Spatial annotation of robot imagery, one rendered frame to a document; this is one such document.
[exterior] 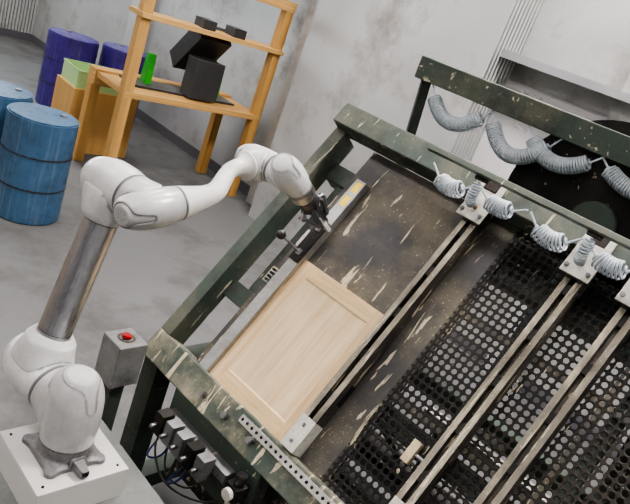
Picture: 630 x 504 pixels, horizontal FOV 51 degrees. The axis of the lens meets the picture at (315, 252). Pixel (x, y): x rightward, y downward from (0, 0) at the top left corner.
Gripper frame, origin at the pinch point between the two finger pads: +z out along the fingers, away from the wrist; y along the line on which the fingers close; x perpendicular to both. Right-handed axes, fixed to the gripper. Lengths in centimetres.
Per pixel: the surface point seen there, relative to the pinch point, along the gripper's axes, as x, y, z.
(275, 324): -2.8, -39.3, 13.9
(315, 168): 29.9, 20.5, 10.9
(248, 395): -14, -65, 14
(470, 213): -41, 33, 5
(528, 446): -100, -20, 12
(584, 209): -60, 71, 41
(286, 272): 7.3, -21.3, 11.5
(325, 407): -43, -50, 8
